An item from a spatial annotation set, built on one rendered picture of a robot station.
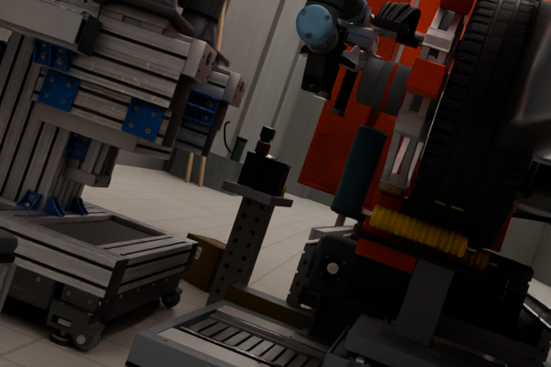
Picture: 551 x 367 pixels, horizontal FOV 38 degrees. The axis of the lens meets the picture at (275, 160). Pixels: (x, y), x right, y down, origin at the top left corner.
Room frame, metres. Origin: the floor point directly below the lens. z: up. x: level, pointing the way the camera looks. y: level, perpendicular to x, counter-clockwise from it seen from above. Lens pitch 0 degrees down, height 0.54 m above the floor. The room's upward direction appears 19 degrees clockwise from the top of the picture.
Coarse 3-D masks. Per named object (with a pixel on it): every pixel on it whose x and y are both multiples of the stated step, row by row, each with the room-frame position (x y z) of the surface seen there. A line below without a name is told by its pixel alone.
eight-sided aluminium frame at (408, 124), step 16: (464, 16) 2.16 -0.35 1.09; (432, 32) 1.92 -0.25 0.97; (448, 32) 1.92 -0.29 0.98; (432, 48) 1.91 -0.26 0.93; (448, 48) 1.90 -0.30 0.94; (448, 64) 2.35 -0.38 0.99; (400, 112) 1.91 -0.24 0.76; (416, 112) 1.93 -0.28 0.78; (400, 128) 1.92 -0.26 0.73; (416, 128) 1.90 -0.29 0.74; (416, 144) 1.93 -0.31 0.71; (400, 160) 2.33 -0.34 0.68; (416, 160) 2.33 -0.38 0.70; (384, 176) 2.04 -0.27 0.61; (400, 176) 2.01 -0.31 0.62; (400, 192) 2.05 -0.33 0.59
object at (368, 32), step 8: (344, 24) 2.03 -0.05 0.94; (352, 24) 2.02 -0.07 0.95; (352, 32) 2.02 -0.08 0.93; (360, 32) 2.02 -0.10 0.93; (368, 32) 2.01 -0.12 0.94; (352, 40) 2.02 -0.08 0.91; (360, 40) 2.02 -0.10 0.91; (368, 40) 2.01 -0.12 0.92; (360, 48) 2.05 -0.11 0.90; (368, 48) 2.02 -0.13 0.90
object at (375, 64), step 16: (368, 64) 2.15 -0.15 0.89; (384, 64) 2.16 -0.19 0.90; (400, 64) 2.16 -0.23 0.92; (368, 80) 2.14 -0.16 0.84; (384, 80) 2.12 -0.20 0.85; (400, 80) 2.12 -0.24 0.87; (368, 96) 2.15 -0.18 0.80; (384, 96) 2.13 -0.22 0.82; (400, 96) 2.12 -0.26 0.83; (416, 96) 2.11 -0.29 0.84; (384, 112) 2.18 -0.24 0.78; (432, 112) 2.12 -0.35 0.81
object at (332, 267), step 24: (336, 240) 2.41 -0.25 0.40; (312, 264) 2.44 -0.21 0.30; (336, 264) 2.40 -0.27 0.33; (360, 264) 2.41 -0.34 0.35; (384, 264) 2.42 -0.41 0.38; (312, 288) 2.42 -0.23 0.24; (336, 288) 2.40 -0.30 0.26; (360, 288) 2.42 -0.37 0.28; (384, 288) 2.40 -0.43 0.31; (336, 312) 2.56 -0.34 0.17; (360, 312) 2.55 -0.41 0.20; (384, 312) 2.49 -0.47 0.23; (312, 336) 2.50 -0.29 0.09; (336, 336) 2.56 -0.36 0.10
